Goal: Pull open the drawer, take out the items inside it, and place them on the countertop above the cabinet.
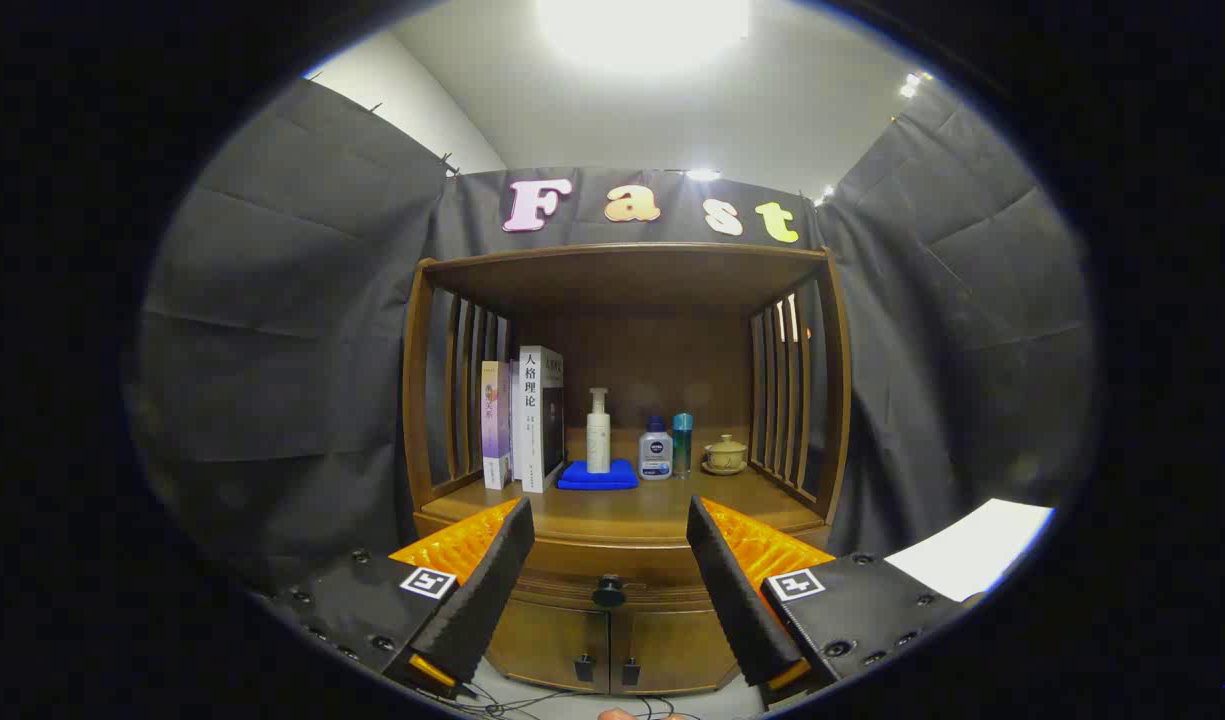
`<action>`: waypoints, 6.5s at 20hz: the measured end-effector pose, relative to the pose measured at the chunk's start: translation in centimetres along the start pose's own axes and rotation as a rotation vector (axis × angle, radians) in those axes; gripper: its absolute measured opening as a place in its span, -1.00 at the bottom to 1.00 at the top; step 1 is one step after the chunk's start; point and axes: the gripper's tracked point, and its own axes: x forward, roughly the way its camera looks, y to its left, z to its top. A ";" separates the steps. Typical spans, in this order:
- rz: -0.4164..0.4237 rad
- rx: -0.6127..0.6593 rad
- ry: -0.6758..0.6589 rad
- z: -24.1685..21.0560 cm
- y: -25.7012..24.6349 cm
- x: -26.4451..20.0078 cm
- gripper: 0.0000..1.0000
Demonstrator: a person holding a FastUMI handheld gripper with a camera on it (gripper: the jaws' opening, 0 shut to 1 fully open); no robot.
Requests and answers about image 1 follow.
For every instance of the brown wooden drawer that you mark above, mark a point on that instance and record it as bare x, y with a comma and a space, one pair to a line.
572, 565

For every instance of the purple book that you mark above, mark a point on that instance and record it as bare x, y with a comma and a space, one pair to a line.
494, 430

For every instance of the beige lidded teacup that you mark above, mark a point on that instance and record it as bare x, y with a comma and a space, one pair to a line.
727, 452

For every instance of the beige saucer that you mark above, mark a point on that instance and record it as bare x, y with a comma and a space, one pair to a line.
717, 470

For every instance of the brown wooden cabinet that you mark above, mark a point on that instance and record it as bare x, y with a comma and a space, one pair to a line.
632, 280

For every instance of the white bottle blue cap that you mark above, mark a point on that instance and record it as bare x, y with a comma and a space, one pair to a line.
655, 455

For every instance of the black backdrop cloth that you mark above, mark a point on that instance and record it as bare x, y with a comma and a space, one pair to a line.
292, 350

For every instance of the blue folded cloth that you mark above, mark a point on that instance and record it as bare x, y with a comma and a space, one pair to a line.
597, 478

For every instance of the black drawer knob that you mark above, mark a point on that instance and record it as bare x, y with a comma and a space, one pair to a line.
609, 594

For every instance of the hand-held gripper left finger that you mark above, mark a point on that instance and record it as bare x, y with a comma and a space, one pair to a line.
487, 600

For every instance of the white grey book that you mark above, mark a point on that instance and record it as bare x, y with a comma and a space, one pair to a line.
534, 420

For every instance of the teal slim bottle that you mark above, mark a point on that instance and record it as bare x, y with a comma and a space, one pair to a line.
682, 445

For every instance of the wooden cabinet door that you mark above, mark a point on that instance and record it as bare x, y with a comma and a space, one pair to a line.
677, 645
542, 640

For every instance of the wooden countertop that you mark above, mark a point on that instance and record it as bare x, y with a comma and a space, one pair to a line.
622, 510

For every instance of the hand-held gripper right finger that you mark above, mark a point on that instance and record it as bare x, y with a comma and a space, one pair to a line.
737, 600

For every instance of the white pump bottle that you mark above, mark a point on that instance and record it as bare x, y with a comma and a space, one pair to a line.
598, 440

